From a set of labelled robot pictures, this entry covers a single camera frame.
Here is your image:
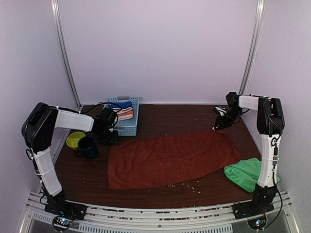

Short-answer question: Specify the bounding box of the yellow green bowl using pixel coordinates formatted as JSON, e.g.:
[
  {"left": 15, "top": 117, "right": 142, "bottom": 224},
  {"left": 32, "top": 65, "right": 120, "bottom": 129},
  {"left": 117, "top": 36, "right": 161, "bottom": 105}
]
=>
[{"left": 66, "top": 132, "right": 86, "bottom": 150}]

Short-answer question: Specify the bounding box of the left aluminium post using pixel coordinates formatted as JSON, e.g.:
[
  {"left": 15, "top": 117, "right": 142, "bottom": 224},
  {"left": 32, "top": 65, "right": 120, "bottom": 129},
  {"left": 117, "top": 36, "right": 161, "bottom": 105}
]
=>
[{"left": 51, "top": 0, "right": 81, "bottom": 109}]

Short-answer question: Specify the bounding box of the right aluminium post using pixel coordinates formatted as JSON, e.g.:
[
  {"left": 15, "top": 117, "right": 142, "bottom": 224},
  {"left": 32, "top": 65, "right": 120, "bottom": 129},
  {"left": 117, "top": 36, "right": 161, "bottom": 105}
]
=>
[{"left": 239, "top": 0, "right": 265, "bottom": 95}]

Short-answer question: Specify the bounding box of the dark blue mug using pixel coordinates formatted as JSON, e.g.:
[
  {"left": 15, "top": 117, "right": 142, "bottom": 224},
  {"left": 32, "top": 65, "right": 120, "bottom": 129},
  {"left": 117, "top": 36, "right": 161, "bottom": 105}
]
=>
[{"left": 74, "top": 136, "right": 98, "bottom": 160}]

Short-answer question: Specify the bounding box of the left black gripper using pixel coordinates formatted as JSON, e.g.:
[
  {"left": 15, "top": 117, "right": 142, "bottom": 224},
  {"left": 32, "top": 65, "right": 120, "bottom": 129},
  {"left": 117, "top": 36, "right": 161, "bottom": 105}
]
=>
[{"left": 96, "top": 128, "right": 118, "bottom": 145}]

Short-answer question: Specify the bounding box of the aluminium front rail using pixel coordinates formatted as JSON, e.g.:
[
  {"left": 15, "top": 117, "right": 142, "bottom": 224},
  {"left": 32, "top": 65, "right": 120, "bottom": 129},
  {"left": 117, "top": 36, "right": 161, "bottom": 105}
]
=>
[{"left": 19, "top": 190, "right": 299, "bottom": 233}]

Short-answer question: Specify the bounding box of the dark red towel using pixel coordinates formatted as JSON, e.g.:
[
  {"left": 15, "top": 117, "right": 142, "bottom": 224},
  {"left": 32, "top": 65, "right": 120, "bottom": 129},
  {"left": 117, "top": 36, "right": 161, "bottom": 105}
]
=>
[{"left": 107, "top": 130, "right": 242, "bottom": 190}]

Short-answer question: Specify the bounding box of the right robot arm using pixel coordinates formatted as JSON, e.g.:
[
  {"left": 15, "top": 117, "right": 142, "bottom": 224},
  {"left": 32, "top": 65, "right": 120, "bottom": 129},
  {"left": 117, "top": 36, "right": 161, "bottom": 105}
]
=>
[{"left": 213, "top": 92, "right": 285, "bottom": 215}]

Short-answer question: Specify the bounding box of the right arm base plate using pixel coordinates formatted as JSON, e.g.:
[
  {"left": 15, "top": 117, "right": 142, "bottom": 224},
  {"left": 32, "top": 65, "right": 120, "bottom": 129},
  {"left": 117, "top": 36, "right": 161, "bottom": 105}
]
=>
[{"left": 232, "top": 201, "right": 274, "bottom": 219}]

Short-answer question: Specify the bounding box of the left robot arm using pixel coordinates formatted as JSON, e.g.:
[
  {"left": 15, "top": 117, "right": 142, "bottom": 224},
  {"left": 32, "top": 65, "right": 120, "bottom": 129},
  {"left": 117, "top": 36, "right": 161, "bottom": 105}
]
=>
[{"left": 21, "top": 102, "right": 118, "bottom": 216}]

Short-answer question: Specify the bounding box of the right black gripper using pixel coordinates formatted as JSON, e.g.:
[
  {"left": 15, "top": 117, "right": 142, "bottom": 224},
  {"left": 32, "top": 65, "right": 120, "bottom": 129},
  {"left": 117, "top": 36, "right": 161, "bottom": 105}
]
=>
[{"left": 216, "top": 107, "right": 243, "bottom": 129}]

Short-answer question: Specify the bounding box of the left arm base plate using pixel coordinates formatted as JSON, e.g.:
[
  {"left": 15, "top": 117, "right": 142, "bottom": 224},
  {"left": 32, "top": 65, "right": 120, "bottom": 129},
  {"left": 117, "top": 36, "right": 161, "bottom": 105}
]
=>
[{"left": 44, "top": 202, "right": 87, "bottom": 220}]

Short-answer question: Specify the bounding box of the light blue plastic basket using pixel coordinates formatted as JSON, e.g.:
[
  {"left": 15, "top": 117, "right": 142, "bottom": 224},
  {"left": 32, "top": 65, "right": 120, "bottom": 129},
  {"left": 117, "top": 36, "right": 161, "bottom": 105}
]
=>
[{"left": 106, "top": 96, "right": 139, "bottom": 136}]

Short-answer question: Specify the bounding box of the aluminium post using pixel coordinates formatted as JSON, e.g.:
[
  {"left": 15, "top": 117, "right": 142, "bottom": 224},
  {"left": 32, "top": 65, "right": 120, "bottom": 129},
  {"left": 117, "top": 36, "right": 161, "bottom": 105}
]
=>
[
  {"left": 51, "top": 0, "right": 81, "bottom": 109},
  {"left": 239, "top": 0, "right": 265, "bottom": 95}
]

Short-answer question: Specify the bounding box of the blue rolled towel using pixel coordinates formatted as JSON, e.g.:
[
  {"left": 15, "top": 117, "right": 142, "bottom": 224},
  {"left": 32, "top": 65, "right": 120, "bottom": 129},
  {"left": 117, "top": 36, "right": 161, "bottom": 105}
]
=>
[{"left": 108, "top": 101, "right": 132, "bottom": 111}]

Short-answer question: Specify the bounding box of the green microfiber towel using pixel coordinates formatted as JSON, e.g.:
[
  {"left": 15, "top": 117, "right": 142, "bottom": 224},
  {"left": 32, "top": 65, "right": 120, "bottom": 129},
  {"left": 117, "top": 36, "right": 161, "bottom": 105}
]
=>
[{"left": 224, "top": 157, "right": 280, "bottom": 194}]

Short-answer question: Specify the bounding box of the orange white rolled towel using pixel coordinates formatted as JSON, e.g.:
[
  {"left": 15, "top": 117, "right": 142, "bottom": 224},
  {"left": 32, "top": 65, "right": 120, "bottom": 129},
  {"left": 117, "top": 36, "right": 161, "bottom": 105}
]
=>
[{"left": 113, "top": 108, "right": 135, "bottom": 121}]

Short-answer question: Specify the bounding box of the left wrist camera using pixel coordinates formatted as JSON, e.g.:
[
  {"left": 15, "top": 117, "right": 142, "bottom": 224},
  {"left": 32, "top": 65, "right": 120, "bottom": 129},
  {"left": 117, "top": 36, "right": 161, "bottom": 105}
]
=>
[{"left": 99, "top": 108, "right": 119, "bottom": 129}]

